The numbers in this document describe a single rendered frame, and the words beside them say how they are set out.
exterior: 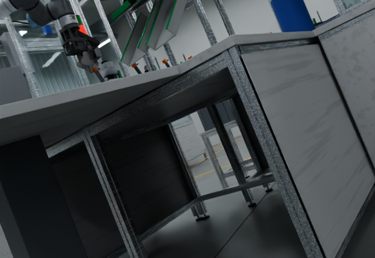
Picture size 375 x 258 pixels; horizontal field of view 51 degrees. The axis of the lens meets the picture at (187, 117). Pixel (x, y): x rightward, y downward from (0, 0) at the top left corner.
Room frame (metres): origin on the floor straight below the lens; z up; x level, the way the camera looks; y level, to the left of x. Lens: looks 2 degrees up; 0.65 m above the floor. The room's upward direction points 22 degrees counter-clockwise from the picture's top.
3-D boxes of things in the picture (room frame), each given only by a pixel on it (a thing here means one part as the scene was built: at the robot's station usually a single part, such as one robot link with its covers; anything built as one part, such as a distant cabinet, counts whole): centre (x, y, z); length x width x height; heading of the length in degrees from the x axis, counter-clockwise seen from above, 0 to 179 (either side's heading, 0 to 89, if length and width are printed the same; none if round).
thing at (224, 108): (3.74, -0.47, 0.73); 0.62 x 0.42 x 0.23; 54
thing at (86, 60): (1.62, 0.30, 1.10); 0.06 x 0.03 x 0.09; 144
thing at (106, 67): (1.73, 0.24, 1.06); 0.08 x 0.04 x 0.07; 144
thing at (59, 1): (1.64, 0.32, 1.36); 0.09 x 0.08 x 0.11; 83
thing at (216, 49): (2.08, -0.01, 0.84); 1.50 x 1.41 x 0.03; 54
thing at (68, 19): (1.64, 0.31, 1.28); 0.08 x 0.08 x 0.05
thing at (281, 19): (2.01, -0.71, 0.99); 0.16 x 0.16 x 0.27
